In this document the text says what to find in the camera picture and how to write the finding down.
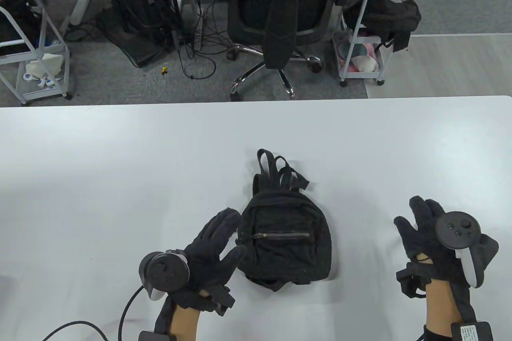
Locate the black braided cable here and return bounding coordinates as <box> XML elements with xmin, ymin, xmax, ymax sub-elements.
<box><xmin>42</xmin><ymin>285</ymin><xmax>147</xmax><ymax>341</ymax></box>

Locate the white rolling cart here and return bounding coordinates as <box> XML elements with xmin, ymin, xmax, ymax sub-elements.
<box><xmin>333</xmin><ymin>0</ymin><xmax>387</xmax><ymax>88</ymax></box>

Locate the black wrist-mounted box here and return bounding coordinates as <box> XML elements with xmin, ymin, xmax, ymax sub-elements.
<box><xmin>451</xmin><ymin>321</ymin><xmax>495</xmax><ymax>341</ymax></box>
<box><xmin>138</xmin><ymin>330</ymin><xmax>177</xmax><ymax>341</ymax></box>

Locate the person's right forearm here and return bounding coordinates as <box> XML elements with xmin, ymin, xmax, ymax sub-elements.
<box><xmin>424</xmin><ymin>277</ymin><xmax>465</xmax><ymax>336</ymax></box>

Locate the person's left forearm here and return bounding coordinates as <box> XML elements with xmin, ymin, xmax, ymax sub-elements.
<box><xmin>170</xmin><ymin>297</ymin><xmax>203</xmax><ymax>336</ymax></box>

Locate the white crumpled bag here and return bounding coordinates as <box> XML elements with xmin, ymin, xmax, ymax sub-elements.
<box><xmin>26</xmin><ymin>53</ymin><xmax>65</xmax><ymax>78</ymax></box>

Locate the person's left hand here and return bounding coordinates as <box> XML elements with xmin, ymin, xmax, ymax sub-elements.
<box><xmin>166</xmin><ymin>208</ymin><xmax>247</xmax><ymax>316</ymax></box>

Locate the pink cloth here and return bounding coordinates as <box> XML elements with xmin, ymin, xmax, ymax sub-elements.
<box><xmin>346</xmin><ymin>42</ymin><xmax>381</xmax><ymax>74</ymax></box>

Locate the black bag on cart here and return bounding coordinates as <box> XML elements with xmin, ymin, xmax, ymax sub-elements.
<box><xmin>344</xmin><ymin>0</ymin><xmax>422</xmax><ymax>53</ymax></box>

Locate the black floor cable bundle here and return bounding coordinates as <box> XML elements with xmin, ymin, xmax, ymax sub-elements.
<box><xmin>176</xmin><ymin>0</ymin><xmax>230</xmax><ymax>80</ymax></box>

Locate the teal bowl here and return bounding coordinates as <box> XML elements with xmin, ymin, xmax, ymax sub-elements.
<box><xmin>339</xmin><ymin>42</ymin><xmax>367</xmax><ymax>60</ymax></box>

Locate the black bag in rack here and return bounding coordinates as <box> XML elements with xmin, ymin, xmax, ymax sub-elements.
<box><xmin>0</xmin><ymin>0</ymin><xmax>43</xmax><ymax>58</ymax></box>

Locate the black round tracking controller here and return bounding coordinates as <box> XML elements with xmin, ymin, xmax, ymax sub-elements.
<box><xmin>138</xmin><ymin>250</ymin><xmax>191</xmax><ymax>302</ymax></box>
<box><xmin>435</xmin><ymin>211</ymin><xmax>483</xmax><ymax>289</ymax></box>

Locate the person's right hand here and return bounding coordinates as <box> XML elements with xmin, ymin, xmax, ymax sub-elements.
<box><xmin>394</xmin><ymin>196</ymin><xmax>500</xmax><ymax>298</ymax></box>

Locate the white metal wire rack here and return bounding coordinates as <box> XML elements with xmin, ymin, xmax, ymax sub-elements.
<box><xmin>0</xmin><ymin>0</ymin><xmax>74</xmax><ymax>106</ymax></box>

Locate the white plush item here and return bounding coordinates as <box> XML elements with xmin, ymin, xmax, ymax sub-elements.
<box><xmin>351</xmin><ymin>55</ymin><xmax>379</xmax><ymax>73</ymax></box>

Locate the black corduroy backpack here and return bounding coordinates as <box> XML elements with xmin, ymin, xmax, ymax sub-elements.
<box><xmin>236</xmin><ymin>149</ymin><xmax>332</xmax><ymax>292</ymax></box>

